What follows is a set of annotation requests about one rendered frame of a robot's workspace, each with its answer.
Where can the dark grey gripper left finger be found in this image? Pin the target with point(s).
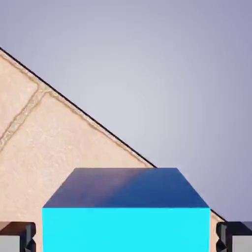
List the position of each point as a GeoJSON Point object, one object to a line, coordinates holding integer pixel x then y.
{"type": "Point", "coordinates": [13, 236]}

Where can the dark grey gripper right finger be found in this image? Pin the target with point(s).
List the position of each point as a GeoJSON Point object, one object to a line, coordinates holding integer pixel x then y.
{"type": "Point", "coordinates": [236, 236]}

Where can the small cyan cube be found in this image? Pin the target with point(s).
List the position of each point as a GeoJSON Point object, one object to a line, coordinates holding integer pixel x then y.
{"type": "Point", "coordinates": [126, 216]}

